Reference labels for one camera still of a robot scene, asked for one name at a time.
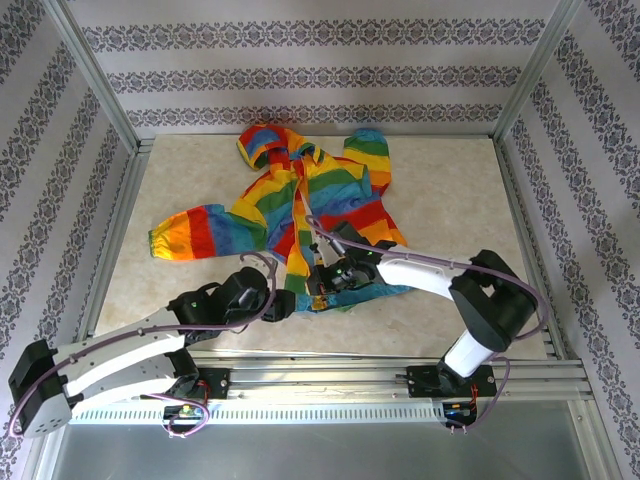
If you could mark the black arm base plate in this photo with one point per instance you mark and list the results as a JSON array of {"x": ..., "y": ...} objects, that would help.
[
  {"x": 422, "y": 380},
  {"x": 215, "y": 382}
]

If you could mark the aluminium side rail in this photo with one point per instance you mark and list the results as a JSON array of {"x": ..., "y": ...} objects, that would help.
[
  {"x": 117, "y": 235},
  {"x": 522, "y": 225}
]

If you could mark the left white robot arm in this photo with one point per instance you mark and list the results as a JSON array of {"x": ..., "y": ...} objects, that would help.
[{"x": 125, "y": 350}]

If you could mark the rainbow striped hooded jacket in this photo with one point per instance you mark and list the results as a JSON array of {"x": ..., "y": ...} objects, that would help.
[{"x": 280, "y": 195}]

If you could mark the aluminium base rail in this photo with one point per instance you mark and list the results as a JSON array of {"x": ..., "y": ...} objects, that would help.
[{"x": 325, "y": 380}]

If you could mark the aluminium frame post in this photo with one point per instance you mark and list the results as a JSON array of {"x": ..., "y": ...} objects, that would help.
[
  {"x": 535, "y": 75},
  {"x": 95, "y": 75}
]

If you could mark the small controller board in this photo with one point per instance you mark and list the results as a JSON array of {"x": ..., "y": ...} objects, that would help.
[
  {"x": 460, "y": 410},
  {"x": 185, "y": 411}
]

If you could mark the grey metal panel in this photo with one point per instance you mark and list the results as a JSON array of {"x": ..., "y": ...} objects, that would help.
[{"x": 325, "y": 450}]

